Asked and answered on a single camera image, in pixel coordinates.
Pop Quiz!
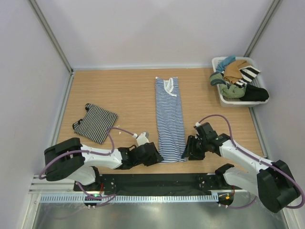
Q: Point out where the perforated cable duct strip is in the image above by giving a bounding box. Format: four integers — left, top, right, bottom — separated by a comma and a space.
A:
40, 193, 218, 204

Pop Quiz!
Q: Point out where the blue white striped tank top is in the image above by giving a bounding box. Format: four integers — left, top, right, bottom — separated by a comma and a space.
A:
155, 77, 186, 163

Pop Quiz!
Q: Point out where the black white striped tank top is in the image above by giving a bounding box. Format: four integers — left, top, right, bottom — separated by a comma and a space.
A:
72, 104, 118, 144

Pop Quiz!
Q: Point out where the aluminium corner post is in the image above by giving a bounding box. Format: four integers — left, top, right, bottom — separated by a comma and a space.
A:
244, 0, 283, 57
29, 0, 74, 75

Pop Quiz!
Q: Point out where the tan brown garment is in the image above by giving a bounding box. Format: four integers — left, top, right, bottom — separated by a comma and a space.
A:
224, 60, 251, 84

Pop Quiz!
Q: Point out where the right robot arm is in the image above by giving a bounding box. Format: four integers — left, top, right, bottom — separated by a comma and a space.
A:
183, 123, 304, 213

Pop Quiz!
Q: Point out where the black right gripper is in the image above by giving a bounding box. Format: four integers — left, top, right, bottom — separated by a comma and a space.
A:
182, 135, 208, 161

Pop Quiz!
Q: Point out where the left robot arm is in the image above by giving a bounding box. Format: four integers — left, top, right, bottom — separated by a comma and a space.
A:
40, 137, 164, 191

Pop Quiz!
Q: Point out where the right aluminium corner post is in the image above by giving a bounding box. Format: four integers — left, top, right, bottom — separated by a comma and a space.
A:
244, 0, 283, 57

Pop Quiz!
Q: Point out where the teal blue garment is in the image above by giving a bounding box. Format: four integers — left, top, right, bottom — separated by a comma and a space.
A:
216, 55, 236, 73

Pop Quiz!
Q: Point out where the olive green garment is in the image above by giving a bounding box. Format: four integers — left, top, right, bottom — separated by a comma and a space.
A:
209, 72, 246, 99

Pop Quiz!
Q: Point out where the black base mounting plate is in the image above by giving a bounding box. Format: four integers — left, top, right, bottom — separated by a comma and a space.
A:
83, 173, 232, 196

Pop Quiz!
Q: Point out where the aluminium front rail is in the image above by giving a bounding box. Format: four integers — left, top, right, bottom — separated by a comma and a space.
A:
28, 173, 291, 194

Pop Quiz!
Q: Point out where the wide black white striped garment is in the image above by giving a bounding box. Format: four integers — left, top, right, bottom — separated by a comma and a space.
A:
234, 66, 261, 88

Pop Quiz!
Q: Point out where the white plastic laundry basket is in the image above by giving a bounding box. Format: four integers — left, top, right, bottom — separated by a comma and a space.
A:
210, 56, 269, 107

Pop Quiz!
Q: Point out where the left aluminium corner post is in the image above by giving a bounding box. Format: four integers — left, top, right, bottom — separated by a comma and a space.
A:
29, 0, 74, 75

